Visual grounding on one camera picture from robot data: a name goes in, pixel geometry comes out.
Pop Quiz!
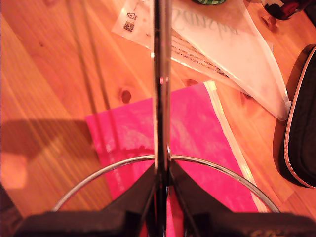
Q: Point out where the black zip case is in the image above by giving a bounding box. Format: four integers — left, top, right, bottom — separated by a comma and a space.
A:
278, 44, 316, 190

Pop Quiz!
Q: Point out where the metallic paper towel stand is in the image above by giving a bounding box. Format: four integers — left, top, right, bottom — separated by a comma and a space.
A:
51, 0, 281, 237

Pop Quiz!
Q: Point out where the clear plastic zip bag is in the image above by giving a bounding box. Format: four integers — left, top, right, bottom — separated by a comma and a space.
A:
111, 0, 292, 121

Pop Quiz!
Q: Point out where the white and dark red mug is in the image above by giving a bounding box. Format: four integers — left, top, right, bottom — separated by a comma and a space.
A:
261, 0, 309, 22

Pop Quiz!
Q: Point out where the green patterned fabric pouch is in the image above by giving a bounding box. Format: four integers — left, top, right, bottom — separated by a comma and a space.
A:
191, 0, 227, 6

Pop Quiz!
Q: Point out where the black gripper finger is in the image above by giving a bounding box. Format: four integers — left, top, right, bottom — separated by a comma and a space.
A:
106, 164, 157, 215
170, 161, 233, 215

